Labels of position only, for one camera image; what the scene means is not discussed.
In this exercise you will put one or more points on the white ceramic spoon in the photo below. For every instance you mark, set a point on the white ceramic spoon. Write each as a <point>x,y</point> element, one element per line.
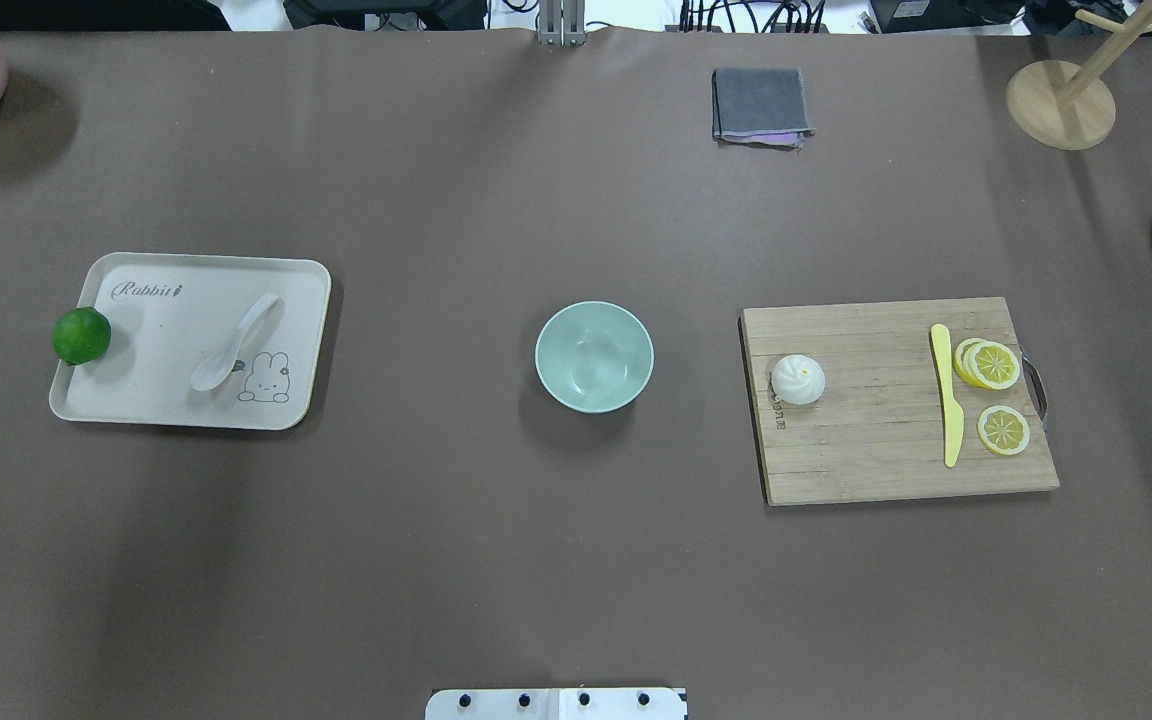
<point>212,372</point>

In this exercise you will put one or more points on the wooden mug tree stand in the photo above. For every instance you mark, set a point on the wooden mug tree stand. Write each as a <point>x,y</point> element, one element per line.
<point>1067,106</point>

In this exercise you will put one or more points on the stacked lemon slices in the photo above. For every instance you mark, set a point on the stacked lemon slices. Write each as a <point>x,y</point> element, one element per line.
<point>986,364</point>

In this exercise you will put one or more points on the aluminium frame post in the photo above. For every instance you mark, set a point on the aluminium frame post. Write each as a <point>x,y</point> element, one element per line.
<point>561,23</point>

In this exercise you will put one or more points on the mint green bowl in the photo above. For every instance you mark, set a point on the mint green bowl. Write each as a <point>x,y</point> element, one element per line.
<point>594,357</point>

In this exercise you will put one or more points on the beige rabbit tray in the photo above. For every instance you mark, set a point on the beige rabbit tray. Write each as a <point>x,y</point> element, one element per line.
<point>171,312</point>

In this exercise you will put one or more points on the wooden cutting board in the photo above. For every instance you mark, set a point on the wooden cutting board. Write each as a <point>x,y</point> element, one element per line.
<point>876,433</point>

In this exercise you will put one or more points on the single lemon slice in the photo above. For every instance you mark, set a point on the single lemon slice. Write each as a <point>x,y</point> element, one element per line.
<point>1003,430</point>

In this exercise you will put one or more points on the grey folded cloth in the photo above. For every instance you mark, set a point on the grey folded cloth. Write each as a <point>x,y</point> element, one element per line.
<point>760,106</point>

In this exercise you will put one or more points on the yellow plastic knife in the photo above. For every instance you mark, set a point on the yellow plastic knife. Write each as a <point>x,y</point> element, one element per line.
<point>952,411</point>

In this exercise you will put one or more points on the green lime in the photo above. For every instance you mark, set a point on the green lime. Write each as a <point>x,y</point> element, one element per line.
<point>81,336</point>

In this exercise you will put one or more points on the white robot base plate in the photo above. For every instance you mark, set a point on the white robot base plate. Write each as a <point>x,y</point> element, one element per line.
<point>559,703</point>

